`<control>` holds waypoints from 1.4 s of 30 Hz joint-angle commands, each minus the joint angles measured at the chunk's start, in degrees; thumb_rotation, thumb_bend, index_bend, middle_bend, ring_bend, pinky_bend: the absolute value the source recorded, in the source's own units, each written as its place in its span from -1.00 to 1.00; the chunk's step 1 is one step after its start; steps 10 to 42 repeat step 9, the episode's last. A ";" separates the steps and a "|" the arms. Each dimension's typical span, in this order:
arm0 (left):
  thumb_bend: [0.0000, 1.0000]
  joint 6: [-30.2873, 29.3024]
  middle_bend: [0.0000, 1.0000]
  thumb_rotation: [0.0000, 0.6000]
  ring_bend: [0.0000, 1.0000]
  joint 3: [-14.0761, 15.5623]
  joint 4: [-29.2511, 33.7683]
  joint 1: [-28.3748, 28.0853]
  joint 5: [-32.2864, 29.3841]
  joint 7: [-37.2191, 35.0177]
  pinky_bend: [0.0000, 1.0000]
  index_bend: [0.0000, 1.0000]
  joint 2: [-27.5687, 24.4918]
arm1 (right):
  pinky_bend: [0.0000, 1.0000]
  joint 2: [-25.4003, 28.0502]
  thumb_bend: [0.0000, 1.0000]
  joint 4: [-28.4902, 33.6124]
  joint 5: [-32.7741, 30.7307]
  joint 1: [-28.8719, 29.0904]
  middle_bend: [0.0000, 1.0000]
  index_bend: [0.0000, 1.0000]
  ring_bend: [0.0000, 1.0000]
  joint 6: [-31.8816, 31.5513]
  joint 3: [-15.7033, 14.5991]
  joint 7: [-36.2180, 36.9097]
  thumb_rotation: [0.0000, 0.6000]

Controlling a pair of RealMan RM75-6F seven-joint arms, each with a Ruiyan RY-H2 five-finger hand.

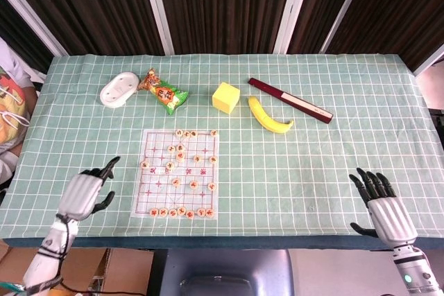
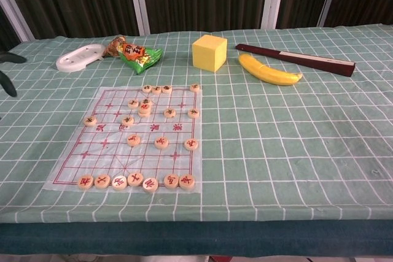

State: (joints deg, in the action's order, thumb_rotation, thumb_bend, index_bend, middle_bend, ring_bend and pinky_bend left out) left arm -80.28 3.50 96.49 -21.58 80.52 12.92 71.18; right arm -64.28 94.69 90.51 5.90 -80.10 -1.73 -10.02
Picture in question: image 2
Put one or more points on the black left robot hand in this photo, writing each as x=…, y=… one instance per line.
x=9, y=57

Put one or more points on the wooden chess piece red character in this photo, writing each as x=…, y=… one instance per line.
x=135, y=179
x=119, y=182
x=150, y=184
x=103, y=180
x=134, y=140
x=191, y=144
x=161, y=142
x=86, y=181
x=171, y=181
x=145, y=108
x=187, y=181

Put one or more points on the white oval plastic tray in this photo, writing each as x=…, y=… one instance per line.
x=78, y=57

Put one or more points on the green snack bag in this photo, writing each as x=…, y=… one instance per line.
x=139, y=56

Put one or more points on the translucent Chinese chess board sheet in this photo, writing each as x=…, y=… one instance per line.
x=101, y=157

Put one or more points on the yellow foam cube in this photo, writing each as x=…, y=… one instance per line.
x=208, y=53

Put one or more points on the yellow banana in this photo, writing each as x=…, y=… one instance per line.
x=267, y=71

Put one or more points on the dark teal table skirt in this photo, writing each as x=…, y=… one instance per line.
x=196, y=239

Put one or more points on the green checked tablecloth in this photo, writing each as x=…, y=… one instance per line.
x=276, y=139

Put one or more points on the dark red folding fan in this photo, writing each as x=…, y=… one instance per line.
x=294, y=58

